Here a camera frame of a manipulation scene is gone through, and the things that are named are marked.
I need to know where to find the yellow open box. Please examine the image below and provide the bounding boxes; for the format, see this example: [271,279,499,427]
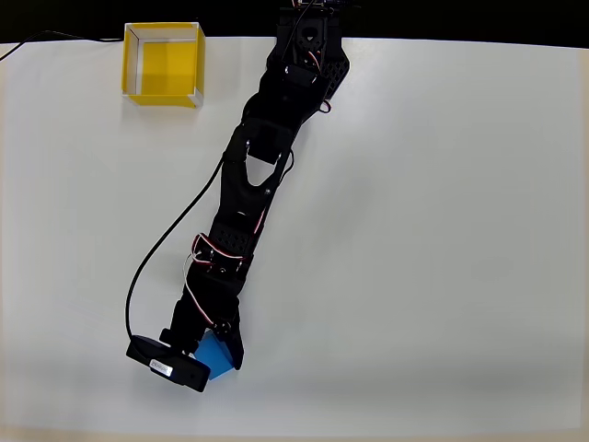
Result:
[121,21,206,111]

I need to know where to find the black webcam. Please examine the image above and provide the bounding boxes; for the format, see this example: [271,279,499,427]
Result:
[125,334,212,393]

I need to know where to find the red white servo wire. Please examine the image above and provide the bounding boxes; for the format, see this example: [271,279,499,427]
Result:
[182,233,253,329]

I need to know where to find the blue cube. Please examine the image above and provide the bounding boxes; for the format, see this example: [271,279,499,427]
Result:
[192,331,237,382]

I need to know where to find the black webcam cable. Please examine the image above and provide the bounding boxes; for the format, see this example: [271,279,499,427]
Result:
[124,154,229,342]

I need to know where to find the thin black table cable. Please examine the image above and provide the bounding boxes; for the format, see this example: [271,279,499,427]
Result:
[0,29,126,62]

